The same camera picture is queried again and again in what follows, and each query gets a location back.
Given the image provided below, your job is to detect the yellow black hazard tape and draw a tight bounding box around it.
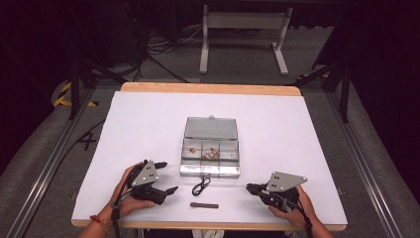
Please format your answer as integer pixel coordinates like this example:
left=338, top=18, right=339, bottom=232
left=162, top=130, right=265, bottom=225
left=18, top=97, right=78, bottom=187
left=52, top=81, right=99, bottom=108

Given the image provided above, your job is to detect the person's left hand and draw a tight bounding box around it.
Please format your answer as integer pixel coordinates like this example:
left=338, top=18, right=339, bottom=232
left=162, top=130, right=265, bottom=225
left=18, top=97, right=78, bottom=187
left=110, top=164, right=157, bottom=219

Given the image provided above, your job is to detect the black tripod stand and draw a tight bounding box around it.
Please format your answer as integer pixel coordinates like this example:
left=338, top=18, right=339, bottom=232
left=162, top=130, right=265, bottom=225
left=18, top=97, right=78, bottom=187
left=67, top=58, right=128, bottom=121

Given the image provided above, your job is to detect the bundle of floor cables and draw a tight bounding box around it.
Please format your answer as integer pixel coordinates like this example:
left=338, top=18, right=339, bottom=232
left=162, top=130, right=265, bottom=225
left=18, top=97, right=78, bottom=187
left=125, top=19, right=206, bottom=83

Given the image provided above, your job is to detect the white clothing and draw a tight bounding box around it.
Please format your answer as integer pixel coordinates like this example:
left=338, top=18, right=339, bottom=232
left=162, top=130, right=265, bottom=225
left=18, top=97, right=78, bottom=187
left=192, top=229, right=227, bottom=238

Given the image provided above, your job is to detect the black metal stand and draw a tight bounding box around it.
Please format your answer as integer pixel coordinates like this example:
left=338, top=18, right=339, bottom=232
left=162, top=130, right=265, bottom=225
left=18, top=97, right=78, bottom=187
left=286, top=59, right=352, bottom=124

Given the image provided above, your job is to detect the hand-held gripper cable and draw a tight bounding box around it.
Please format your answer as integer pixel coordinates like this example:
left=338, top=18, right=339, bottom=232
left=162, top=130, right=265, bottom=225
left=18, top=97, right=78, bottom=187
left=110, top=163, right=140, bottom=238
left=280, top=194, right=314, bottom=238

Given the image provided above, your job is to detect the white table cover sheet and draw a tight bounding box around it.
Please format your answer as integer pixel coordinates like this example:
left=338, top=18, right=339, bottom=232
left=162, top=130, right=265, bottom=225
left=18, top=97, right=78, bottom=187
left=71, top=90, right=349, bottom=226

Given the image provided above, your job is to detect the clear plastic compartment box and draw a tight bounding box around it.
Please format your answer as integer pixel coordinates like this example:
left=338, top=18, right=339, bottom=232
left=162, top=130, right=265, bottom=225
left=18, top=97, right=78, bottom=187
left=178, top=114, right=241, bottom=179

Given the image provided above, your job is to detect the black floor cable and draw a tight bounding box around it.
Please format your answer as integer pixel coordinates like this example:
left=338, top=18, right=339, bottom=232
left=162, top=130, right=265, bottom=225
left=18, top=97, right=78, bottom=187
left=58, top=118, right=107, bottom=167

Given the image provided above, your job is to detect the aluminium floor rail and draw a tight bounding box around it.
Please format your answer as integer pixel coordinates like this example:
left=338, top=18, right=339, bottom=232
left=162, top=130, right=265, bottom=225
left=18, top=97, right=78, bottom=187
left=4, top=87, right=97, bottom=238
left=325, top=92, right=405, bottom=238

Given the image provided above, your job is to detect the translucent pink hair accessory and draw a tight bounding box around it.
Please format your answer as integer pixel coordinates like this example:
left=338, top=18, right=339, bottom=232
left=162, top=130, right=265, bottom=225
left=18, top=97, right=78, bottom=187
left=201, top=147, right=220, bottom=161

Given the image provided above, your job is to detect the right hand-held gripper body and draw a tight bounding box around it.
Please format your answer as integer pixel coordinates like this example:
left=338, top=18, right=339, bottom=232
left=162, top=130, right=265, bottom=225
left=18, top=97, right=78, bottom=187
left=257, top=171, right=309, bottom=213

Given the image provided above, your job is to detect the white metal desk frame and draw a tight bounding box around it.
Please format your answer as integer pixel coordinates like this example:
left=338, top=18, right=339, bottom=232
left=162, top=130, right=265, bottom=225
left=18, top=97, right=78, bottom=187
left=198, top=4, right=294, bottom=76

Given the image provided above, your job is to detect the person's right hand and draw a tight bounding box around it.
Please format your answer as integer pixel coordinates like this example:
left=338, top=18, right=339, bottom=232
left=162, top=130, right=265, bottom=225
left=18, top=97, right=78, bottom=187
left=267, top=184, right=320, bottom=231

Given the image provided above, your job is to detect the black cord hair tie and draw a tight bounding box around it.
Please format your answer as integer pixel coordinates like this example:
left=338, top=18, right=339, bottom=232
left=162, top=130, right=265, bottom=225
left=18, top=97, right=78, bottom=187
left=191, top=176, right=212, bottom=197

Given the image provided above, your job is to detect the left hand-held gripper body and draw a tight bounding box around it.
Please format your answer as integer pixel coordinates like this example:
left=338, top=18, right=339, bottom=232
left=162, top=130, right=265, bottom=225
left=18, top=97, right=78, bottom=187
left=127, top=159, right=167, bottom=206

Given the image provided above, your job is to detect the right hand-held gripper cable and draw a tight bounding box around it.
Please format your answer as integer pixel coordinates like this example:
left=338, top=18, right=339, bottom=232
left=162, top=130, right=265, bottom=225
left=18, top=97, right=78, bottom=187
left=280, top=194, right=314, bottom=238

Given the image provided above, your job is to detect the red string bracelet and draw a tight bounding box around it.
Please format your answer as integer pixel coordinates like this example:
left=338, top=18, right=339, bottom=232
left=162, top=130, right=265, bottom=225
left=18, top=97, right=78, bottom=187
left=89, top=214, right=112, bottom=235

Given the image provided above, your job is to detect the wooden table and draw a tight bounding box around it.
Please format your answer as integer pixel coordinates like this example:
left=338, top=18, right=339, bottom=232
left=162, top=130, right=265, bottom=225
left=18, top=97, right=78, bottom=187
left=70, top=81, right=348, bottom=232

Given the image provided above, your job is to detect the dark brown hair clip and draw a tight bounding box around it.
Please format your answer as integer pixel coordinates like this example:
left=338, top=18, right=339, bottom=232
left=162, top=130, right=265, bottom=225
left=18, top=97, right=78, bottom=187
left=189, top=201, right=220, bottom=209

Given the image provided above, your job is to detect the left hand-held gripper cable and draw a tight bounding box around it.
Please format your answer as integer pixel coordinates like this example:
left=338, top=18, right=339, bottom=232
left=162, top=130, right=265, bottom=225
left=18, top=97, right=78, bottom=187
left=110, top=163, right=140, bottom=238

